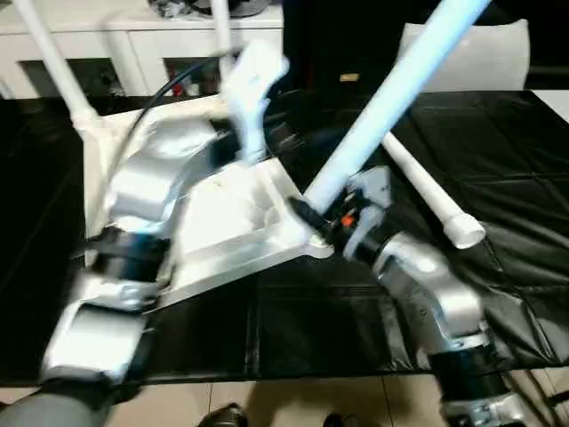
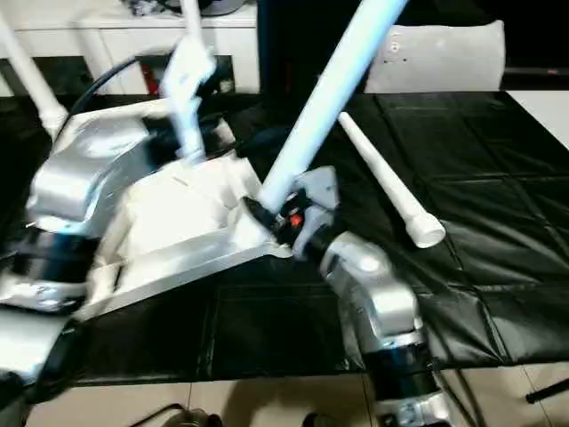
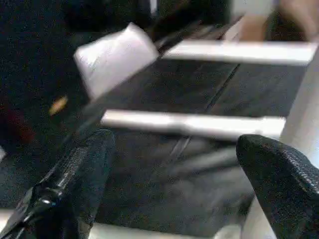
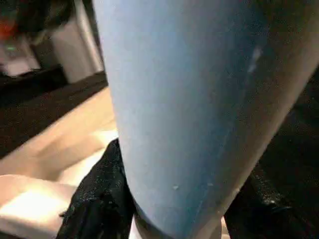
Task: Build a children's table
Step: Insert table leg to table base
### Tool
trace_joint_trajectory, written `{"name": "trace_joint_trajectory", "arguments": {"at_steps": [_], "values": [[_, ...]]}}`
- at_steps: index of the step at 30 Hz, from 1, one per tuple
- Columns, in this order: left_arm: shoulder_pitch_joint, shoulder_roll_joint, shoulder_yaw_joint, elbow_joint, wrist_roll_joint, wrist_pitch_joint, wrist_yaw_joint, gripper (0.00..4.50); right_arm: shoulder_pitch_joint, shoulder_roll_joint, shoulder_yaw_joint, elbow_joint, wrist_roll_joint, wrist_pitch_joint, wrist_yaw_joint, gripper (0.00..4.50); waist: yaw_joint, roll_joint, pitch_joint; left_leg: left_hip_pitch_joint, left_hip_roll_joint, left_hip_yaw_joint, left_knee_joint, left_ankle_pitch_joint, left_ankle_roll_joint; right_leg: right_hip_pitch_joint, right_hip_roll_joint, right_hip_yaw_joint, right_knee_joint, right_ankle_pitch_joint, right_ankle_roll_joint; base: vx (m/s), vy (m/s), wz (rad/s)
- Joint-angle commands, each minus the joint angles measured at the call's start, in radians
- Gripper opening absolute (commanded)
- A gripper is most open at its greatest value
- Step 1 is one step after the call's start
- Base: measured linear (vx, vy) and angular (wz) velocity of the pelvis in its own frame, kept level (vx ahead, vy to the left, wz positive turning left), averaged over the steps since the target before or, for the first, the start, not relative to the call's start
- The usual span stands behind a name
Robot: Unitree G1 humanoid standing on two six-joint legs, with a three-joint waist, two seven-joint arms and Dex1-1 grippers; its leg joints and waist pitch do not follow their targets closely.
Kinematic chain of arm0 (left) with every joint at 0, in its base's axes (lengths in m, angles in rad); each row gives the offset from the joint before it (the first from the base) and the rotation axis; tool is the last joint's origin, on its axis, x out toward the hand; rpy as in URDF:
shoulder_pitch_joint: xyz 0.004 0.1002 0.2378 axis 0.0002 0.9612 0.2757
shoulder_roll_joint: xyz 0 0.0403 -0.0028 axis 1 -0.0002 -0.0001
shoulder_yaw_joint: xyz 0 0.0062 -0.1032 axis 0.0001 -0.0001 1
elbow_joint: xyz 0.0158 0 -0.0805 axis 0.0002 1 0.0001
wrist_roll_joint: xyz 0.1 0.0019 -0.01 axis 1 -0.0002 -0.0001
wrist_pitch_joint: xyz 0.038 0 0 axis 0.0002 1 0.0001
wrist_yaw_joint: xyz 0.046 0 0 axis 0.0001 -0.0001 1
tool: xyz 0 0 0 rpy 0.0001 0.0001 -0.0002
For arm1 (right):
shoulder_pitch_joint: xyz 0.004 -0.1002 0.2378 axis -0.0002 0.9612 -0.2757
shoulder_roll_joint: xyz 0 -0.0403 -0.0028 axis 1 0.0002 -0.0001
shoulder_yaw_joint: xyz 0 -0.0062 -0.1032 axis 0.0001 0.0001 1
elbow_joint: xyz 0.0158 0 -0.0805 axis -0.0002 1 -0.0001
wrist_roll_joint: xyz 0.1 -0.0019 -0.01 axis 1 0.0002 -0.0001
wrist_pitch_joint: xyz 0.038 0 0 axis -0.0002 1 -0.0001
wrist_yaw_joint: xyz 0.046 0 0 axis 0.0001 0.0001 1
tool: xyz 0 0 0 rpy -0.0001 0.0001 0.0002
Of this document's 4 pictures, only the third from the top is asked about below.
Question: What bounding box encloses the white bag with round fitting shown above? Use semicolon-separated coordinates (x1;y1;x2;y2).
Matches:
73;21;160;100

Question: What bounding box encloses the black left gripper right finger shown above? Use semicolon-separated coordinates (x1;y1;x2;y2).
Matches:
235;133;319;239

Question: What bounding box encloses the white flat board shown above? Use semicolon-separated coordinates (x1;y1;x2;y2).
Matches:
162;40;319;67

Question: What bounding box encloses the black box with gold label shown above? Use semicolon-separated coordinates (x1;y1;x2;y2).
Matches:
0;0;100;150

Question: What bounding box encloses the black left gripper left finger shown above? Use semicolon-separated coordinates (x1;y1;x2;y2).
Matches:
0;128;116;239

